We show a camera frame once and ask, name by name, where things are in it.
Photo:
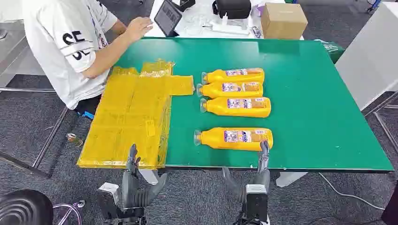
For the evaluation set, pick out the metal floor frame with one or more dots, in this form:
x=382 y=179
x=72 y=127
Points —
x=384 y=124
x=49 y=136

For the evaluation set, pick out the green table mat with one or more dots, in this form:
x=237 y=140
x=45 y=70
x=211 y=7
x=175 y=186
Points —
x=311 y=108

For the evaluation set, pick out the brown cardboard box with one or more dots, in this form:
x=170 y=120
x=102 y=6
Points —
x=283 y=21

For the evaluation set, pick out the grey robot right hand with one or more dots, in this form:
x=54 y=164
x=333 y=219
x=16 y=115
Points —
x=261 y=178

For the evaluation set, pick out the black device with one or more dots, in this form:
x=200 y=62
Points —
x=185 y=4

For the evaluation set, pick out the purple packet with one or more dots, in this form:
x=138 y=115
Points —
x=258 y=11

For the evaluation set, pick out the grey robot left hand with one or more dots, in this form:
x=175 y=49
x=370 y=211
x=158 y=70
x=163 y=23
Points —
x=132 y=192

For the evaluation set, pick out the black round ribbed object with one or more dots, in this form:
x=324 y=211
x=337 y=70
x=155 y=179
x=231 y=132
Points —
x=25 y=208

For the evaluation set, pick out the white panel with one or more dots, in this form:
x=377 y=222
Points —
x=370 y=56

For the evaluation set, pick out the small printed packet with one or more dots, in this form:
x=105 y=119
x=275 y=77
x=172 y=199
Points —
x=256 y=32

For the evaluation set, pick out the white table leg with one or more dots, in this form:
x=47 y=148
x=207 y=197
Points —
x=289 y=179
x=150 y=177

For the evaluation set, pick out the orange drink bottle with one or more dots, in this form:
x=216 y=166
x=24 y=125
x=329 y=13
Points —
x=214 y=90
x=217 y=108
x=214 y=139
x=224 y=77

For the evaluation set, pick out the white power strip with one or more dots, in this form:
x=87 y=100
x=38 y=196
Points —
x=230 y=29

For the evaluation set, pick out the black tablet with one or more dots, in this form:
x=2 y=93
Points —
x=168 y=17

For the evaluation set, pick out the yellow plastic sheet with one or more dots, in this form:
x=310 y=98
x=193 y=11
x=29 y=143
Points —
x=124 y=124

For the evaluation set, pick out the green bin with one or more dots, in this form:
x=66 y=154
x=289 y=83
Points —
x=334 y=51

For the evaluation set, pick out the dark object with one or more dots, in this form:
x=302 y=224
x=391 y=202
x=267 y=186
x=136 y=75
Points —
x=391 y=208

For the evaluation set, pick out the black bag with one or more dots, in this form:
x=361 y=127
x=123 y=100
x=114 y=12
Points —
x=233 y=7

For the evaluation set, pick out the person's right hand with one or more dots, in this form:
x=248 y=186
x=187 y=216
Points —
x=138 y=28

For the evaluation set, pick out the white table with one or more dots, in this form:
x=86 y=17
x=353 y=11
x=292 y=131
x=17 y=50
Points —
x=199 y=6

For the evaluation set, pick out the steel bench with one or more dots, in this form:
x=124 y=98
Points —
x=12 y=46

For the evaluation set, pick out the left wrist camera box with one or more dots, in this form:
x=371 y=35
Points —
x=107 y=198

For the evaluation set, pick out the person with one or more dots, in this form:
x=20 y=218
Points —
x=53 y=37

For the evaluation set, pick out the clear plastic wrap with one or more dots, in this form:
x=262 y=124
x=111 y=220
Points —
x=196 y=23

